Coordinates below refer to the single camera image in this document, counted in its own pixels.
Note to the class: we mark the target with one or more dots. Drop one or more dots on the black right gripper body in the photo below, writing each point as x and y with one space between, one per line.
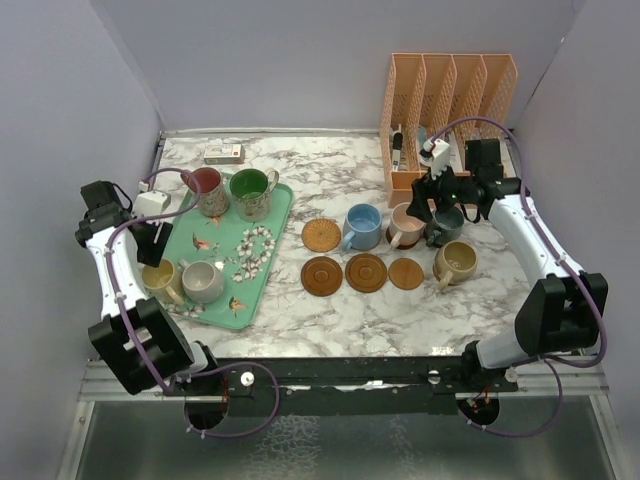
449 188

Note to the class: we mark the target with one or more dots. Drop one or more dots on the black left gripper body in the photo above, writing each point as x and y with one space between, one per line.
128 209

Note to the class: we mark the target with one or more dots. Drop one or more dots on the pink mug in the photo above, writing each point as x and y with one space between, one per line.
403 229

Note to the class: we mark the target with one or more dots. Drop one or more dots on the grey mug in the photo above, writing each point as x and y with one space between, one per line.
444 227

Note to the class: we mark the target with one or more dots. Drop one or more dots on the yellow mug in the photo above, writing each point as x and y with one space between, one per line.
164 282

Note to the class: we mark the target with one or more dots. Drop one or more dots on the blue mug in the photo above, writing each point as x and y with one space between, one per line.
362 228

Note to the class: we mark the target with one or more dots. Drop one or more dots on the tan mug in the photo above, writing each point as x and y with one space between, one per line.
455 263

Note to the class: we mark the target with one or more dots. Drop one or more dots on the woven rattan coaster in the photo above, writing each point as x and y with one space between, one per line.
321 235

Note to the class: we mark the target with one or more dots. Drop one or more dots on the brown ringed wooden coaster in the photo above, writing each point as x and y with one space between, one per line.
321 276

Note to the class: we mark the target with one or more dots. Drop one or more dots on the dark walnut coaster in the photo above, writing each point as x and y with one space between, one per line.
405 247

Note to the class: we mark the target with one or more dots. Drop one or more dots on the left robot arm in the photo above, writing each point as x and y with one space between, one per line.
135 336

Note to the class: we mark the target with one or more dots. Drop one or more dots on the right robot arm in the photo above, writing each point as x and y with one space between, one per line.
563 310

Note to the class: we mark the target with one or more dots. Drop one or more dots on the white printed packet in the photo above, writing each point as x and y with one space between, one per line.
455 159

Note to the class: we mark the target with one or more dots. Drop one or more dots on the white cream mug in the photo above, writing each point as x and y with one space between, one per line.
202 281

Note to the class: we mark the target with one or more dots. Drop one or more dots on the black grey marker pen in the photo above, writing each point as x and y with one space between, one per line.
396 148

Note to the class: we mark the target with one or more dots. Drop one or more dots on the white blue packet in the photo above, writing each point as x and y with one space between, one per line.
422 136

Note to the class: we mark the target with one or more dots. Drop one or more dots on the red floral mug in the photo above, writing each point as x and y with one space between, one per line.
213 201

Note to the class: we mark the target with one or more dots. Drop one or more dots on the green serving tray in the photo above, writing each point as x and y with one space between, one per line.
242 251

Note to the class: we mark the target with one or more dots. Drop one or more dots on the peach plastic file organizer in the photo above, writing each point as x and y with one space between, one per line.
432 90

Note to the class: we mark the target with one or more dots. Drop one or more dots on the small white red box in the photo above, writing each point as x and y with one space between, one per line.
224 154

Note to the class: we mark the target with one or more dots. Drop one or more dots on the green floral mug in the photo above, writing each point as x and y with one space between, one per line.
251 191

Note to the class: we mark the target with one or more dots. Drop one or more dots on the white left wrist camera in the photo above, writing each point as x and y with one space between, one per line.
151 203

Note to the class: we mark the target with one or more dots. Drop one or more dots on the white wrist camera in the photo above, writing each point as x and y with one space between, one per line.
435 154
151 203

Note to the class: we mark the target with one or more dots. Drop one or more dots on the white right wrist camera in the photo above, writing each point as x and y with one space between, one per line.
435 154

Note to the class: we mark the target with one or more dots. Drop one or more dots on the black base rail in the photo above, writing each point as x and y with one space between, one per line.
340 386

